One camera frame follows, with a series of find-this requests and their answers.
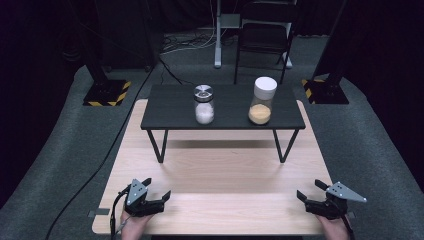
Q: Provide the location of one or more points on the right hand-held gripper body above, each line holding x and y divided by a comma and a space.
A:
333, 206

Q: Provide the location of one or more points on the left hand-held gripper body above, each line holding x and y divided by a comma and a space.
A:
136, 193

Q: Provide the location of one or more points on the black shelf with metal legs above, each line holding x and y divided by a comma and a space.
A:
173, 110

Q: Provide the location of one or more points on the glass jar of white salt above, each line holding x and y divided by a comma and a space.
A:
204, 113

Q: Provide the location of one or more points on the glass jar of yellow granules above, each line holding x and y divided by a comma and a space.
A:
260, 113

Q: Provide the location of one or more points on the person's right hand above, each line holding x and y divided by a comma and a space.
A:
336, 230

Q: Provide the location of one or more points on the person's left hand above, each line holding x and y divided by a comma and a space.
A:
135, 226

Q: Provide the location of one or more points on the gray tape strip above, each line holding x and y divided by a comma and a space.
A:
99, 212

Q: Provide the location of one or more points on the black stand with striped base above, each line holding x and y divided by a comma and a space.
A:
326, 91
106, 93

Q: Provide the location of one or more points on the white metal stand leg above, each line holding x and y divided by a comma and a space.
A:
288, 63
218, 40

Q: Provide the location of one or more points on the black equipment case on casters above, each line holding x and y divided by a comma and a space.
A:
130, 33

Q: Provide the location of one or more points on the black folding chair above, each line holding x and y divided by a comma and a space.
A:
263, 36

